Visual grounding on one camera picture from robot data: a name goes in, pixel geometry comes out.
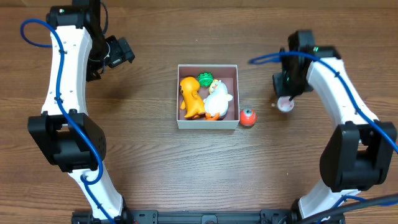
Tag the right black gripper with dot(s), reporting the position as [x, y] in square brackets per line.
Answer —
[290, 92]

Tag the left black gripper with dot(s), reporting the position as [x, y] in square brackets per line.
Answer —
[94, 71]

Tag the wooden pig rattle drum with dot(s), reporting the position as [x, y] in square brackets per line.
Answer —
[284, 104]

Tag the orange round ball toy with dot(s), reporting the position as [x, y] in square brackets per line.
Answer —
[248, 117]

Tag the white plush duck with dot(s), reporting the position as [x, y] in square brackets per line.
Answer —
[217, 102]

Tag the green round toy wheel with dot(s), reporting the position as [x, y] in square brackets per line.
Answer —
[205, 79]

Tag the orange dinosaur toy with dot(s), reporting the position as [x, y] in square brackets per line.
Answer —
[192, 102]

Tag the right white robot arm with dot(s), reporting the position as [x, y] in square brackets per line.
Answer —
[359, 152]

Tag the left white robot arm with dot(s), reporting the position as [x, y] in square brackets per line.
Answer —
[63, 131]

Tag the white box pink interior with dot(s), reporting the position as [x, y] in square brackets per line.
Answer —
[228, 74]

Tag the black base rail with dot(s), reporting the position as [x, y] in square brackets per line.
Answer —
[260, 217]

